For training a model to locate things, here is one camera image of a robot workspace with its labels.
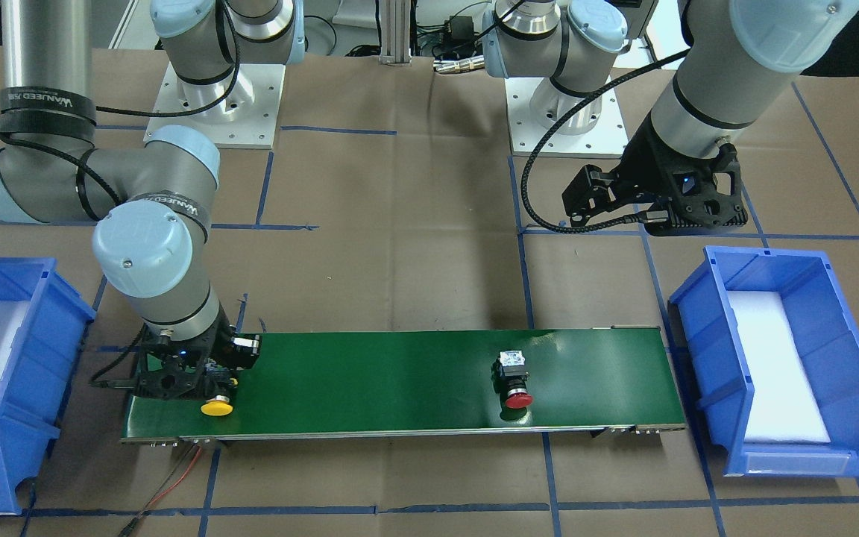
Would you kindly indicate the blue bin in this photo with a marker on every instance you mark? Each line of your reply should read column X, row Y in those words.
column 41, row 362
column 827, row 339

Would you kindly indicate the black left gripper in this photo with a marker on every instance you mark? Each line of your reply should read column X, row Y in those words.
column 643, row 165

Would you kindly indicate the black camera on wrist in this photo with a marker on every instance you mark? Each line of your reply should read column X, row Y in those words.
column 244, row 351

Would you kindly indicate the aluminium frame post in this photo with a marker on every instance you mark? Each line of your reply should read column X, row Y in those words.
column 394, row 23

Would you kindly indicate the green conveyor belt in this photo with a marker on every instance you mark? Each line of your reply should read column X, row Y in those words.
column 353, row 385

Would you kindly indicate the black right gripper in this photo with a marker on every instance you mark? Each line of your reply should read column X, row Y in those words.
column 244, row 350

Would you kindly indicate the red push button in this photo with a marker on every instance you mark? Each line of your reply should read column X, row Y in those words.
column 510, row 375

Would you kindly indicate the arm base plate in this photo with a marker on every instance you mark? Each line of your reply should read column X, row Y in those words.
column 534, row 105
column 246, row 119

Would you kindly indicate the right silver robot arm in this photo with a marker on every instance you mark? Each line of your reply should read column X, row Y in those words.
column 151, row 207

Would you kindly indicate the yellow push button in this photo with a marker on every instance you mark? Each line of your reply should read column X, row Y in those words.
column 220, row 397

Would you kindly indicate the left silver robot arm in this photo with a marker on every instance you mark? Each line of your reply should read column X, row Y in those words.
column 740, row 56

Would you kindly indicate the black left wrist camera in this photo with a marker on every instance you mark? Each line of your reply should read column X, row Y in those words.
column 593, row 191

